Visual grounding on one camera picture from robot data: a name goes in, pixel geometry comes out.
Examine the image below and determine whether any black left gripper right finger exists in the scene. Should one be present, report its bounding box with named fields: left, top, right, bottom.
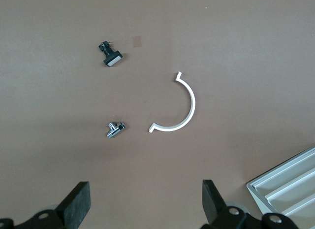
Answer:
left=201, top=179, right=300, bottom=229

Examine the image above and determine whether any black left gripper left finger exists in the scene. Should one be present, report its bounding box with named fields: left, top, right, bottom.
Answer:
left=11, top=181, right=91, bottom=229

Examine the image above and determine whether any lowest white drawer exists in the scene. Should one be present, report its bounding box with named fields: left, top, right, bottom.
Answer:
left=252, top=154, right=315, bottom=197

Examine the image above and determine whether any highest white drawer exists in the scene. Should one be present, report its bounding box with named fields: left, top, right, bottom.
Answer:
left=280, top=189, right=315, bottom=216

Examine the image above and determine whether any black square push button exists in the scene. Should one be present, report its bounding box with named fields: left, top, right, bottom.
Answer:
left=99, top=41, right=123, bottom=67

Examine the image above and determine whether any grey plastic tray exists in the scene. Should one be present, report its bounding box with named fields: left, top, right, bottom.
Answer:
left=246, top=145, right=315, bottom=218

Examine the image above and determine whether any chrome angle valve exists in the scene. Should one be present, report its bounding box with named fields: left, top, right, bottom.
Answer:
left=106, top=121, right=126, bottom=139

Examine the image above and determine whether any white half-ring clamp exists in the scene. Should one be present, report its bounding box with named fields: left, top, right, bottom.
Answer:
left=148, top=71, right=196, bottom=133

